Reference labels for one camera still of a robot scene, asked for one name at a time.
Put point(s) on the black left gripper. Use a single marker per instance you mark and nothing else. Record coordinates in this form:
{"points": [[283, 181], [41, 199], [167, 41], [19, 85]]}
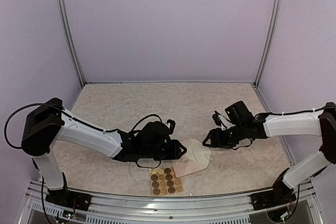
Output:
{"points": [[176, 152]]}

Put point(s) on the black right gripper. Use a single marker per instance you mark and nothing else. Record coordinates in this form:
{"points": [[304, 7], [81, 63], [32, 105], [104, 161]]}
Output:
{"points": [[217, 139]]}

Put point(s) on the pink envelope with cream flap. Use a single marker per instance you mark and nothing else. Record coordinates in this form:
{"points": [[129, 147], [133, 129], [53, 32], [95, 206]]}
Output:
{"points": [[194, 160]]}

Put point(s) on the brown seal sticker sheet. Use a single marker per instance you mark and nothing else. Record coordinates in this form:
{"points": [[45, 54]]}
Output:
{"points": [[164, 182]]}

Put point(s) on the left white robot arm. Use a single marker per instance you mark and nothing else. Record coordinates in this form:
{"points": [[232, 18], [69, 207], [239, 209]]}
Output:
{"points": [[50, 122]]}

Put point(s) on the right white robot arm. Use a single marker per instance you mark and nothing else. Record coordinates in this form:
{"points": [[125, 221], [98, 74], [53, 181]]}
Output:
{"points": [[316, 122]]}

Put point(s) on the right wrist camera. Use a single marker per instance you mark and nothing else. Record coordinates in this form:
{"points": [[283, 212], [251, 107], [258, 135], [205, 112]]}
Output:
{"points": [[217, 118]]}

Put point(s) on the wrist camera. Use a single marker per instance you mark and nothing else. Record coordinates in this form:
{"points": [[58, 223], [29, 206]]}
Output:
{"points": [[171, 125], [217, 118]]}

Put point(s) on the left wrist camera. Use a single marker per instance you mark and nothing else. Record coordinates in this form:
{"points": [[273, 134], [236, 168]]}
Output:
{"points": [[171, 125]]}

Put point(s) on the front aluminium rail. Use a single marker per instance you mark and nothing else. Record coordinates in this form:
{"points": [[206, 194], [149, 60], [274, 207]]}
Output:
{"points": [[227, 208]]}

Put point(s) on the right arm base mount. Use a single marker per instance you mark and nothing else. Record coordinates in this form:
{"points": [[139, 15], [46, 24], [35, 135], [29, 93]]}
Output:
{"points": [[271, 198]]}

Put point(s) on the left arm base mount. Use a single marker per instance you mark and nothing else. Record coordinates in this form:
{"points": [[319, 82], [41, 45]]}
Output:
{"points": [[69, 199]]}

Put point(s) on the right aluminium frame post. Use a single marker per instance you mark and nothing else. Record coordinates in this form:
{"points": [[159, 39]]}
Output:
{"points": [[269, 38]]}

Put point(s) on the aluminium frame post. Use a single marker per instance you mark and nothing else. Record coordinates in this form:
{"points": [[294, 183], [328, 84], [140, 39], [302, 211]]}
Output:
{"points": [[70, 42], [269, 38]]}

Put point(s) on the left aluminium frame post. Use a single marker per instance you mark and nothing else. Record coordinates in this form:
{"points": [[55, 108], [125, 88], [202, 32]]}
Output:
{"points": [[70, 42]]}

